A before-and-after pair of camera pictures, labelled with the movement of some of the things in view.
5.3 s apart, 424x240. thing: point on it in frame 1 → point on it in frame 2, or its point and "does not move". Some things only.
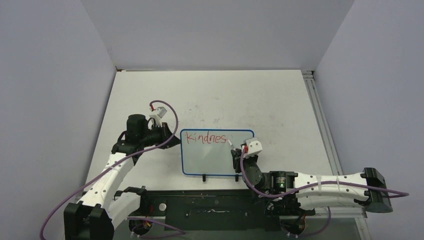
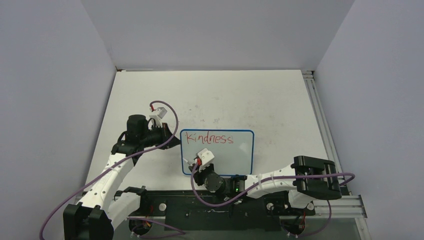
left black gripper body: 159,134 does not move
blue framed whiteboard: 207,152 does not move
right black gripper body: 238,166 → 201,175
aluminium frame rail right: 309,78 does not move
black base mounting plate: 213,210 does not move
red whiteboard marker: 230,143 → 187,161
